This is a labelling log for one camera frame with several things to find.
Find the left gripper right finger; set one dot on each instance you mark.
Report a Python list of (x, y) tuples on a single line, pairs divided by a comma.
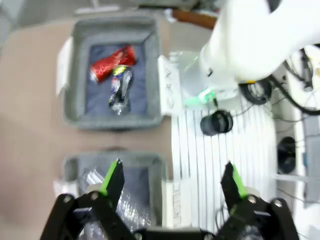
[(231, 185)]

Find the grey felt can basket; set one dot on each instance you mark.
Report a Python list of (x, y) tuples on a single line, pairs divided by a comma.
[(77, 75)]

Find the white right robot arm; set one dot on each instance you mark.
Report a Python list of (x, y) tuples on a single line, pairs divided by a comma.
[(250, 37)]

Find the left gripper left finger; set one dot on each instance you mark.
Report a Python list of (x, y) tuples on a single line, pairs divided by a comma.
[(116, 182)]

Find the white slatted platform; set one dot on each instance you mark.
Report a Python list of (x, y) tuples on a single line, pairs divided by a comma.
[(200, 155)]

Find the black round socket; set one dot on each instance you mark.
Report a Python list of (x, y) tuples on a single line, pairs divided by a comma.
[(286, 155)]

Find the white CAN label card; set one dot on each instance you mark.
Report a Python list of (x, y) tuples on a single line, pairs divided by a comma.
[(170, 85), (63, 65)]

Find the brown wooden board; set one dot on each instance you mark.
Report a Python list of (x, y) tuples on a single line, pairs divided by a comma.
[(195, 18)]

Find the clear plastic bottles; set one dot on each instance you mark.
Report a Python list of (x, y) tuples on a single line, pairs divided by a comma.
[(135, 210)]

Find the grey felt plastic basket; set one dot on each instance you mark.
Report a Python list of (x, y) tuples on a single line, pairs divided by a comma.
[(140, 160)]

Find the crushed red soda can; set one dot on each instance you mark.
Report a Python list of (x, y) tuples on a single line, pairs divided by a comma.
[(110, 62)]

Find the crushed blue silver can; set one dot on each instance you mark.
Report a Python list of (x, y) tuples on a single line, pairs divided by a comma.
[(120, 87)]

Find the black cylindrical cup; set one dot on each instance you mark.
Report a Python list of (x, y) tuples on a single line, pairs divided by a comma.
[(216, 123)]

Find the white PLASTIC label card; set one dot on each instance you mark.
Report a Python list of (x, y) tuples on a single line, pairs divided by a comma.
[(172, 200), (63, 187)]

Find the grey equipment box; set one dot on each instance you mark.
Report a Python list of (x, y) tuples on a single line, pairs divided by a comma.
[(312, 160)]

